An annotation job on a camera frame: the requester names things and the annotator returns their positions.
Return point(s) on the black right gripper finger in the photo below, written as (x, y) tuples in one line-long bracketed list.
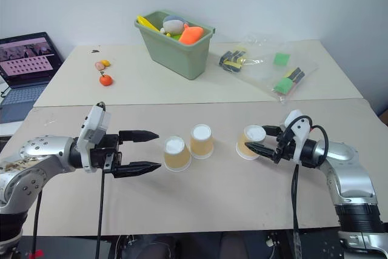
[(262, 150), (274, 130)]

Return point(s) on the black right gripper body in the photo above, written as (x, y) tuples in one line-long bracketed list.
[(285, 151)]

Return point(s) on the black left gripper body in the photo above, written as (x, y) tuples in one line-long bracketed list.
[(106, 157)]

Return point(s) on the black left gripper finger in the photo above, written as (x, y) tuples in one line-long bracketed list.
[(138, 136), (138, 169)]

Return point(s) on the tan paper cup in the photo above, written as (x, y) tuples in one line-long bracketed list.
[(244, 151), (201, 146), (176, 157)]

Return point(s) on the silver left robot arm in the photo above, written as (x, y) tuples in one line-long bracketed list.
[(36, 162)]

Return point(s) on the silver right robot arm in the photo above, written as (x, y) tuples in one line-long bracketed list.
[(348, 174)]

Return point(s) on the black yellow sponge stack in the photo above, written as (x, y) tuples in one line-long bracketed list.
[(295, 75)]

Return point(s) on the green sponge block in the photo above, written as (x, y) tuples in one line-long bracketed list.
[(282, 85)]

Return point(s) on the clear plastic bag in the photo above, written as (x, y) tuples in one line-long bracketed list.
[(263, 72)]

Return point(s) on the orange toy fruit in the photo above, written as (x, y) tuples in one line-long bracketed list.
[(106, 80)]

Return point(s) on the green square sponge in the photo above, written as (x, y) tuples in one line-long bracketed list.
[(281, 59)]

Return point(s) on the yellow toy piece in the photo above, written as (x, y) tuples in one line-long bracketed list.
[(105, 63)]

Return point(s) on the black yellow sponge bundle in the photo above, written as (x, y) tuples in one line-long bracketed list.
[(232, 62)]

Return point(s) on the pink toy piece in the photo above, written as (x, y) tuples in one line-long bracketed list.
[(99, 65)]

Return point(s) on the green plastic bin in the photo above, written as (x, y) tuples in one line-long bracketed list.
[(179, 55)]

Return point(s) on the small dark scrap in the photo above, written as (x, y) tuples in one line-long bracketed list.
[(95, 51)]

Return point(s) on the lime green toy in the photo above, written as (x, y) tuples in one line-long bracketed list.
[(175, 37)]

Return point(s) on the yellow plastic toy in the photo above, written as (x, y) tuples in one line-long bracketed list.
[(147, 23)]

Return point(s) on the orange plastic toy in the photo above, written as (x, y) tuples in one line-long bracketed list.
[(190, 34)]

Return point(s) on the grey blue plush toy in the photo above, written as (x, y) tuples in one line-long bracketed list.
[(173, 25)]

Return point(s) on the small red object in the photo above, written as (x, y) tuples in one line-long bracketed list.
[(36, 253)]

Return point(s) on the open laptop computer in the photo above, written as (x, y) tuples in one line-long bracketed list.
[(25, 65)]

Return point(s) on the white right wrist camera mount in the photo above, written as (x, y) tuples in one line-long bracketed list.
[(298, 137)]

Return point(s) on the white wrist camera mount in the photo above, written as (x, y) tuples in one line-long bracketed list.
[(298, 137), (92, 125)]

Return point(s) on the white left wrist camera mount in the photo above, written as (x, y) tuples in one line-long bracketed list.
[(92, 125)]

